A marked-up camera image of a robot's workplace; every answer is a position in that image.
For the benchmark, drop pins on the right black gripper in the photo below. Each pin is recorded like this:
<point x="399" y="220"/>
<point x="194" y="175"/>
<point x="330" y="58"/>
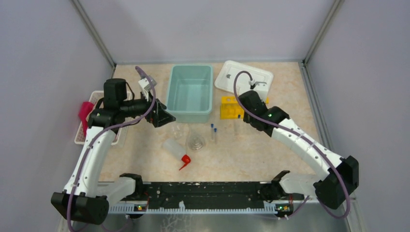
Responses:
<point x="245" y="118"/>

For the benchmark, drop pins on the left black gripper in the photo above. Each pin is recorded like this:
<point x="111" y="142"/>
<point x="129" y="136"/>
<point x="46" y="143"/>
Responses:
<point x="160" y="117"/>

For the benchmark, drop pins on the glass erlenmeyer flask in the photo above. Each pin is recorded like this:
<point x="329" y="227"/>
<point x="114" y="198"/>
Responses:
<point x="196" y="142"/>

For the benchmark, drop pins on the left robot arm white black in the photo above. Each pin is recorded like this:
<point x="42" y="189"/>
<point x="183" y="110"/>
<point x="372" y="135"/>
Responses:
<point x="82" y="200"/>

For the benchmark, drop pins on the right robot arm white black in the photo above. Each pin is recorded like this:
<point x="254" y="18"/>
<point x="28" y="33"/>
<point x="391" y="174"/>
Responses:
<point x="335" y="177"/>

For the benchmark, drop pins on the yellow test tube rack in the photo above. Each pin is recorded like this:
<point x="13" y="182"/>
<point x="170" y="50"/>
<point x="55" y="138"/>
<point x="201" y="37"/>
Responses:
<point x="230" y="109"/>

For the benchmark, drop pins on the small glass beaker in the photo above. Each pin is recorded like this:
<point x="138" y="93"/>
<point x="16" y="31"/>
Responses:
<point x="177" y="132"/>

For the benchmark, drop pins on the glass funnel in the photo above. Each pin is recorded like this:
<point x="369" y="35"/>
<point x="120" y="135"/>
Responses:
<point x="190" y="133"/>

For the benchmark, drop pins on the teal plastic tub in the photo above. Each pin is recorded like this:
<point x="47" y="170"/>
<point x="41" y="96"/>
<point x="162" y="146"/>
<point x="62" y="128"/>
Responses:
<point x="190" y="93"/>

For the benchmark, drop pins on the wash bottle red cap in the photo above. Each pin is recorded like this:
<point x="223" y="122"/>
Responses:
<point x="178" y="151"/>

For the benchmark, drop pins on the pink cloth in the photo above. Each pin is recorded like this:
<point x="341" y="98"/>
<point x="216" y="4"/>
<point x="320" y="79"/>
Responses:
<point x="85" y="109"/>

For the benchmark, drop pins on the white perforated basket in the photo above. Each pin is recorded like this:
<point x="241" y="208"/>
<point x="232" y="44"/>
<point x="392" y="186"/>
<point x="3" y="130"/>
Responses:
<point x="122" y="132"/>

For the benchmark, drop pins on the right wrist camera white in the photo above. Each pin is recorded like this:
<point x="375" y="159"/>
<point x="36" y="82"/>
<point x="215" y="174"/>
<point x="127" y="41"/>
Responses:
<point x="261" y="88"/>

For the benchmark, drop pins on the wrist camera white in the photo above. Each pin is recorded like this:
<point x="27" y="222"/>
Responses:
<point x="146" y="84"/>
<point x="261" y="88"/>

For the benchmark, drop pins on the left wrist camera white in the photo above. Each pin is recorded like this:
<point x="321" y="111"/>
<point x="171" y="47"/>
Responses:
<point x="146" y="84"/>

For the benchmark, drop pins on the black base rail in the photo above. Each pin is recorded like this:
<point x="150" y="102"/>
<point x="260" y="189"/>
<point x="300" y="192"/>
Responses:
<point x="212" y="195"/>

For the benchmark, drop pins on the white cable duct strip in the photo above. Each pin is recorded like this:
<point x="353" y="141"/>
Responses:
<point x="132" y="209"/>

